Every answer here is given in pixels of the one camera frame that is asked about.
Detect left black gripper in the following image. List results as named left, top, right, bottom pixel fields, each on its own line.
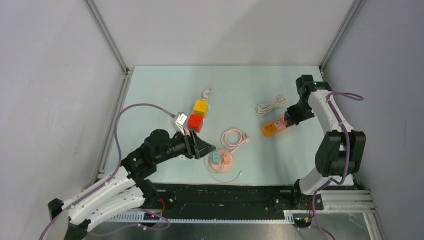
left=154, top=127, right=216, bottom=164

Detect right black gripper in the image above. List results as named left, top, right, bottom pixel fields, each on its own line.
left=284, top=100, right=315, bottom=128

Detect teal cube socket adapter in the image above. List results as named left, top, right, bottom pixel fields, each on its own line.
left=212, top=151, right=221, bottom=165

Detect pink square plug adapter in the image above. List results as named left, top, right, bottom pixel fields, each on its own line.
left=274, top=119, right=288, bottom=131

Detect red cube socket adapter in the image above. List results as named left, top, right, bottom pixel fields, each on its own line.
left=187, top=113, right=204, bottom=133

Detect orange power strip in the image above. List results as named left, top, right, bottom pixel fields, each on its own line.
left=261, top=118, right=288, bottom=138

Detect small pink plug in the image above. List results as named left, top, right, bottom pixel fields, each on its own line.
left=222, top=153, right=233, bottom=165

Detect pink round power strip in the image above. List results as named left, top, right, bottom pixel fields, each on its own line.
left=206, top=149, right=234, bottom=174

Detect yellow cube socket adapter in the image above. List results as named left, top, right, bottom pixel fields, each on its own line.
left=193, top=100, right=209, bottom=119

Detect white multicolour power strip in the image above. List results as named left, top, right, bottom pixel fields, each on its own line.
left=184, top=87, right=213, bottom=134

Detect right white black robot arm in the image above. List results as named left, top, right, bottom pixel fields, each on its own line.
left=284, top=74, right=366, bottom=209

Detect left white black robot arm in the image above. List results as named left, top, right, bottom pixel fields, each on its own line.
left=48, top=129, right=216, bottom=240

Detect light green table mat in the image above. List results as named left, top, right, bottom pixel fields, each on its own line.
left=105, top=66, right=324, bottom=185

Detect white bundled cable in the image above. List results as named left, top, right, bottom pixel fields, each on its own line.
left=256, top=94, right=288, bottom=116

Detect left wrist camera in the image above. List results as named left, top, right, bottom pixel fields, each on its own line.
left=170, top=112, right=188, bottom=136

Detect pink coiled cable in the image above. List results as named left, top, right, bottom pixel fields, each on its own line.
left=220, top=128, right=250, bottom=154

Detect thin pink charging cable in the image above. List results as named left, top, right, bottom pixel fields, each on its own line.
left=203, top=150, right=244, bottom=184

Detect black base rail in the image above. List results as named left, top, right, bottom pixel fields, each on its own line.
left=109, top=180, right=332, bottom=222

